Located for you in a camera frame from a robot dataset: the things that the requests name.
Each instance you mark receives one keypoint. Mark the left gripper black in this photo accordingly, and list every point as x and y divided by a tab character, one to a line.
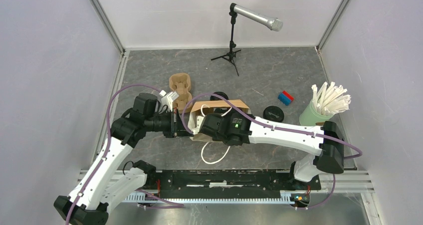
178	127

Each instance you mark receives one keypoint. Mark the brown paper bag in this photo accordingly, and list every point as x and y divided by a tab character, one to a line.
221	125

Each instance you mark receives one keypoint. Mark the black lid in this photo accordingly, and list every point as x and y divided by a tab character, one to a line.
218	96
273	113

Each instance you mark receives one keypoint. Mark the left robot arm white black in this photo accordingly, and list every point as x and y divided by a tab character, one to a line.
93	200

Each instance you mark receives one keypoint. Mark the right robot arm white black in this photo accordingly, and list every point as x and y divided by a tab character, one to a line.
325	153

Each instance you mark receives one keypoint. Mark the cardboard cup carrier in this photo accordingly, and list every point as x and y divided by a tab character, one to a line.
181	83

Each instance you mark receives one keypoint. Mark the black microphone tripod stand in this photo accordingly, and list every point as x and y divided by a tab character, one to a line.
231	55

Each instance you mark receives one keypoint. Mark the blue red block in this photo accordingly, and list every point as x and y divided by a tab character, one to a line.
285	98

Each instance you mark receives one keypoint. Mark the green cup holder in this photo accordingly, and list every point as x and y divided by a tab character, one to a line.
310	117

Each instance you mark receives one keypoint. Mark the silver microphone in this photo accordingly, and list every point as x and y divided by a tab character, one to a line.
272	23

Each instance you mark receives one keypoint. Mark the white wrapped straws bundle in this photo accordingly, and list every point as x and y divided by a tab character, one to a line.
330	99

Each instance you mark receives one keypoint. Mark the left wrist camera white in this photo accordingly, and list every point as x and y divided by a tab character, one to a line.
167	99

